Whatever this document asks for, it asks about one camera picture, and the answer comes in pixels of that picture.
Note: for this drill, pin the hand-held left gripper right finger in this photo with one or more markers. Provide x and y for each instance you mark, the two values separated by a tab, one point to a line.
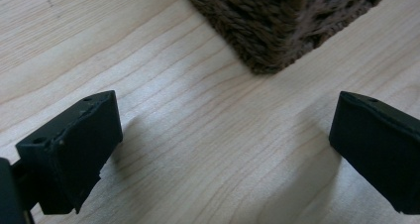
379	148

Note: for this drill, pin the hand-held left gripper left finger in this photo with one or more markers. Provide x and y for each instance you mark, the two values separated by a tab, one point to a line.
71	151

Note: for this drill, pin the dark brown woven basket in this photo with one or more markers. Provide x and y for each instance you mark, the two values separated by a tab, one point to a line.
280	22

